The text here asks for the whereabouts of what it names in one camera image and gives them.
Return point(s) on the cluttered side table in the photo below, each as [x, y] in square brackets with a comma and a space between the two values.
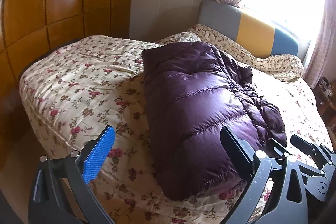
[324, 86]

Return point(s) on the purple puffer jacket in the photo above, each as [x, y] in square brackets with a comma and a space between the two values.
[194, 108]

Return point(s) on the bed with floral quilt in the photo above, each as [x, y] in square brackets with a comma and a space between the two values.
[86, 77]

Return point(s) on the small-floral folded duvet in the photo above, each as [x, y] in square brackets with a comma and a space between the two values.
[275, 64]

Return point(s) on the grey yellow blue headboard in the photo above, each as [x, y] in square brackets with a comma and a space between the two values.
[252, 32]

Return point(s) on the wooden bedside shelf with items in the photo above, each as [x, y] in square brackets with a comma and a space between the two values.
[329, 113]

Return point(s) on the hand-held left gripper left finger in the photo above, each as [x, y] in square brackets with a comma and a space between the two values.
[99, 154]

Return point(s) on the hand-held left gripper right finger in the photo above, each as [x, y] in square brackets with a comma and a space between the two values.
[237, 153]

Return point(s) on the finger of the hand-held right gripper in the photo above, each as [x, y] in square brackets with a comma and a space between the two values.
[304, 144]
[279, 148]

